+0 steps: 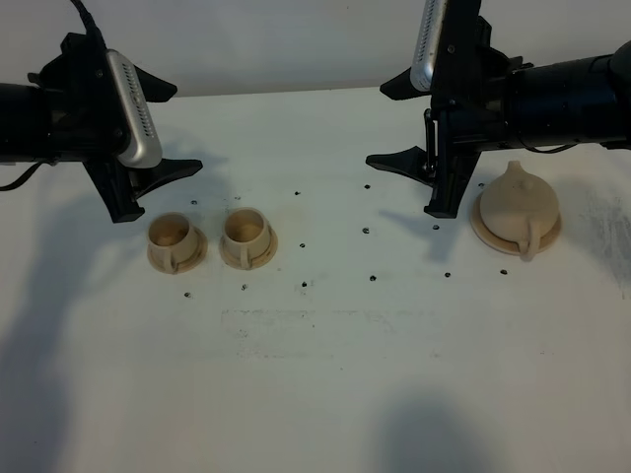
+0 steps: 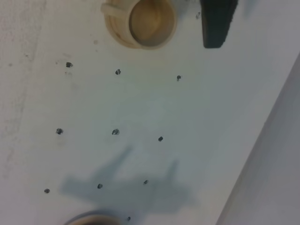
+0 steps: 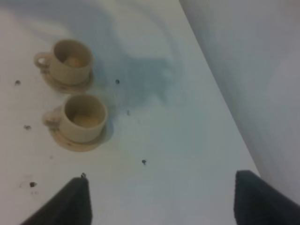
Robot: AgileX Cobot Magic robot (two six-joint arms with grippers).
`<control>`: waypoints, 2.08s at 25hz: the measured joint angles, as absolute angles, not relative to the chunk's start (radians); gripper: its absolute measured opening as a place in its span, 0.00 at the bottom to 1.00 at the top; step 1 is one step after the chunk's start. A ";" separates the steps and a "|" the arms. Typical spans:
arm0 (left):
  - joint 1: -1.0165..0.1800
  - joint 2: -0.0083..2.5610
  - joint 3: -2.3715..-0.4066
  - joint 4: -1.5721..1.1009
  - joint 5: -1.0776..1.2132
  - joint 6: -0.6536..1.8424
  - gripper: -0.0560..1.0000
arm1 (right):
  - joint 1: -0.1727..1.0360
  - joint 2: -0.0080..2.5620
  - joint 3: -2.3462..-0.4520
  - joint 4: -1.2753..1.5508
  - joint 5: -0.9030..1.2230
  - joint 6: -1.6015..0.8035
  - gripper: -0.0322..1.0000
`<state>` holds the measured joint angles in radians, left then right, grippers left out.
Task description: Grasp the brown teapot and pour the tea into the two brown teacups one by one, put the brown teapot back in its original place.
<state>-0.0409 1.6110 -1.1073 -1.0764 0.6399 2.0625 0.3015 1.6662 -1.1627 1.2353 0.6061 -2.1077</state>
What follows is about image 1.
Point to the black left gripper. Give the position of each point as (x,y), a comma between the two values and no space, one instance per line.
(88,123)

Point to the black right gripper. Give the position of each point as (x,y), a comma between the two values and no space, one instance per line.
(470,101)

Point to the beige teapot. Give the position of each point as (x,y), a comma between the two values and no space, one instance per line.
(521,207)

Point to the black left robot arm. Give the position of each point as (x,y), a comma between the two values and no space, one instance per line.
(25,126)

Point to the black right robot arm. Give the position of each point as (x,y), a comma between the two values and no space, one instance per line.
(562,105)

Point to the beige round teapot coaster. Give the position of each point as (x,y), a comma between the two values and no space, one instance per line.
(506,246)

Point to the left beige teacup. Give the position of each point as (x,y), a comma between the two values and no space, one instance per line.
(175,244)

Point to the beige teacup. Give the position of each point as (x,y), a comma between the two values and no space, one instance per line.
(175,244)
(247,241)

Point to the right beige teacup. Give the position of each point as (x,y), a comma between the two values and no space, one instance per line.
(247,241)

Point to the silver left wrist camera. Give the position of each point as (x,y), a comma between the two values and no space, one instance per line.
(144,150)

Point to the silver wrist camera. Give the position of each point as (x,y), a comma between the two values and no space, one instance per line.
(144,150)
(427,45)

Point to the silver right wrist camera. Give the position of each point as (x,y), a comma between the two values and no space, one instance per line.
(427,45)

